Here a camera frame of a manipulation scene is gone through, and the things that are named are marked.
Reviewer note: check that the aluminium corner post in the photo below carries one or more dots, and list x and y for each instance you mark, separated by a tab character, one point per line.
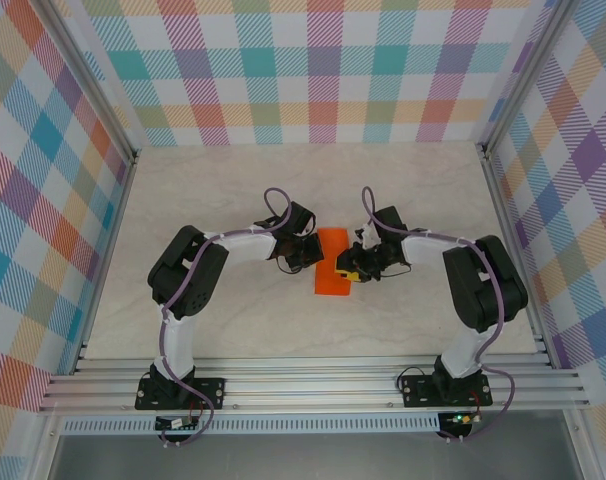
525	75
90	75

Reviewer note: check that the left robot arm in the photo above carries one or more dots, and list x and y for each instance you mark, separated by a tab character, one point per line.
203	295

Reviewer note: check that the orange paper sheet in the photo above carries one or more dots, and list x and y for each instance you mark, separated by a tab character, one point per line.
330	282

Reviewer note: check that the circuit board with green light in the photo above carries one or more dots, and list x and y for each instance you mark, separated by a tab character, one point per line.
460	419

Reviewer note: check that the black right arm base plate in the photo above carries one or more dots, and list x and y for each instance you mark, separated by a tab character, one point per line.
415	392

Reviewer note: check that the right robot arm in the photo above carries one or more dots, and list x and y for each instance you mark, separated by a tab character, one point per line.
468	290

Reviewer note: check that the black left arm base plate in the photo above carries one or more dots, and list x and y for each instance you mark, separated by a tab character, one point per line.
213	390

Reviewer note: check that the grey metal panel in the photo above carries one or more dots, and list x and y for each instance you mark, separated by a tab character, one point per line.
308	455

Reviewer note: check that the aluminium side rail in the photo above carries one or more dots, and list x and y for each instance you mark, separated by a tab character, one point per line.
104	265
517	260

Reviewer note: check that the small dark circuit board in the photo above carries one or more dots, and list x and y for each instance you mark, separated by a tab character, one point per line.
173	424

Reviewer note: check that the aluminium rail frame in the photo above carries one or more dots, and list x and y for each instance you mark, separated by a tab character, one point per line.
308	385

